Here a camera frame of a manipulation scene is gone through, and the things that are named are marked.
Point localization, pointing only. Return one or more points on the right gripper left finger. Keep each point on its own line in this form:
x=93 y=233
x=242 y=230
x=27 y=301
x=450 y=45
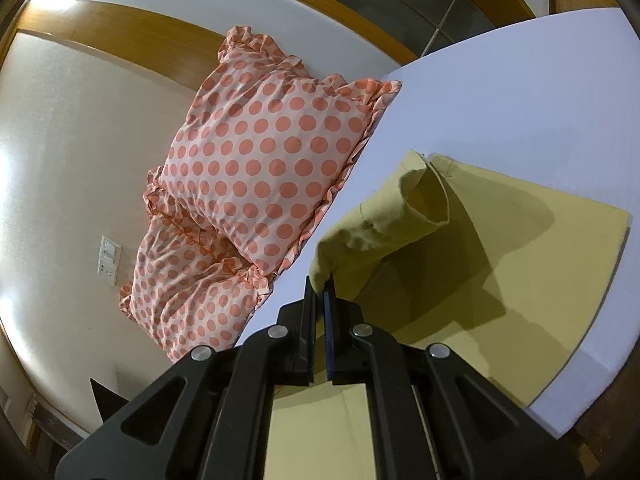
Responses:
x=208 y=416

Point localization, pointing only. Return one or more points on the left polka dot pillow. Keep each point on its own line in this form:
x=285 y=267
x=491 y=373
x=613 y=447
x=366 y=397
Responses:
x=190 y=286

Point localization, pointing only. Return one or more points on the white wall socket plate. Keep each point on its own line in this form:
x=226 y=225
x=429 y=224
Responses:
x=108 y=260

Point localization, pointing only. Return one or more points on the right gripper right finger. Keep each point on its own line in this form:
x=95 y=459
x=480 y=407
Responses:
x=433 y=415

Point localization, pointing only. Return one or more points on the polka dot pillow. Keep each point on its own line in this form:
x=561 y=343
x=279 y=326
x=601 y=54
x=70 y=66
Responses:
x=190 y=286
x=265 y=147

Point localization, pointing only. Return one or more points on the right polka dot pillow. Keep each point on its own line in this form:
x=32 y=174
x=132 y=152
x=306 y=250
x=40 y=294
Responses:
x=265 y=147

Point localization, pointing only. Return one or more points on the white bed mattress sheet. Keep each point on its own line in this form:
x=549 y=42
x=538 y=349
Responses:
x=554 y=101

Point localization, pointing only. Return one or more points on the dark bedside furniture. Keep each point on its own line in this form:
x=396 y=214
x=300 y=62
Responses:
x=107 y=401

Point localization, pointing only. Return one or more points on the khaki pants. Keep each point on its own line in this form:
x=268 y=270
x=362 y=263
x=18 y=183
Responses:
x=507 y=273

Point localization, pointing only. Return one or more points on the wooden framed glass door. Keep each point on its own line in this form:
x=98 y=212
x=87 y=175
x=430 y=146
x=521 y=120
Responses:
x=177 y=38

